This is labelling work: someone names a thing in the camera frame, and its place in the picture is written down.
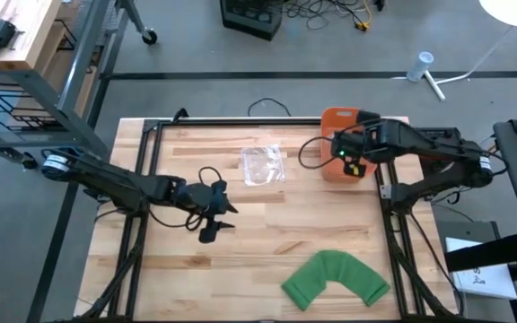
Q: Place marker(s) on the white lamp shade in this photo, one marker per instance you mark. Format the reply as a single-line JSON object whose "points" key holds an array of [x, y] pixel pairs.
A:
{"points": [[514, 11]]}

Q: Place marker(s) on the clear zip bag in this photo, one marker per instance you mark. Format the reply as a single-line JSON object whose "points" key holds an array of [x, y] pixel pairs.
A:
{"points": [[263, 166]]}

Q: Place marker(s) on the grey metal bracket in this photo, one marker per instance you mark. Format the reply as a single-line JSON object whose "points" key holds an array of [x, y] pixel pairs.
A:
{"points": [[385, 192]]}

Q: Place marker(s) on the wooden side table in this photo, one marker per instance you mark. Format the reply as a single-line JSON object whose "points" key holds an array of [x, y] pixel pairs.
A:
{"points": [[16, 27]]}

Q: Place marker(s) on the white paper sheet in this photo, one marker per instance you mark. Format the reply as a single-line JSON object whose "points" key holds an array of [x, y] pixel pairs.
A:
{"points": [[483, 278]]}

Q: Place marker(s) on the black computer case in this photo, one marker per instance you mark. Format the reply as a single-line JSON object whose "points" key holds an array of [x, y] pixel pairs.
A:
{"points": [[249, 18]]}

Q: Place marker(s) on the green elastic bandage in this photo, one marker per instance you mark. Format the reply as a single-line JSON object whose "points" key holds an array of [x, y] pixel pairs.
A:
{"points": [[335, 269]]}

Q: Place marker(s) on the grey box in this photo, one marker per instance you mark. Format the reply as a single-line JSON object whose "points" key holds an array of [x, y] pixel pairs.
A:
{"points": [[465, 231]]}

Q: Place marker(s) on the black caster wheel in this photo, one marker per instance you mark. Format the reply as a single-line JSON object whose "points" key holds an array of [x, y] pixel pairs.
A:
{"points": [[150, 37]]}

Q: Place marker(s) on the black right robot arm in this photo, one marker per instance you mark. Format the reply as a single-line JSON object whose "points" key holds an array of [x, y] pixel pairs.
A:
{"points": [[429, 145]]}

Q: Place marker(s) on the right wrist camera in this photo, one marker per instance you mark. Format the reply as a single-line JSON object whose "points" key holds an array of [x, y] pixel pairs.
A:
{"points": [[341, 143]]}

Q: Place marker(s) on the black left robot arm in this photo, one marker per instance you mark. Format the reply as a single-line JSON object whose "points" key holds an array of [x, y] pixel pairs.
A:
{"points": [[106, 179]]}

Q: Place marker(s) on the white cylinder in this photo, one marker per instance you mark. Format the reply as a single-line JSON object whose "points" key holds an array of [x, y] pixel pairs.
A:
{"points": [[420, 66]]}

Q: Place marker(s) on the orange plastic bin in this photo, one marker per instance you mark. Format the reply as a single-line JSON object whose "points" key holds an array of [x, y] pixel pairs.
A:
{"points": [[329, 172]]}

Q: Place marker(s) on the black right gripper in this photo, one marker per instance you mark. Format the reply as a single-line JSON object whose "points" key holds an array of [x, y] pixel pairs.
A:
{"points": [[361, 154]]}

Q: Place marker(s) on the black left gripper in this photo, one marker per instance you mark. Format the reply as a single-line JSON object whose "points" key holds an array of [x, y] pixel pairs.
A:
{"points": [[213, 215]]}

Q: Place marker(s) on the white lamp stand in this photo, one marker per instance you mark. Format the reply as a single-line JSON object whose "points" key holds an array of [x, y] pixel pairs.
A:
{"points": [[433, 85]]}

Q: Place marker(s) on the grey metal table legs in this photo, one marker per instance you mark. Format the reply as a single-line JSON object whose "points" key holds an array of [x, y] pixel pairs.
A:
{"points": [[79, 67]]}

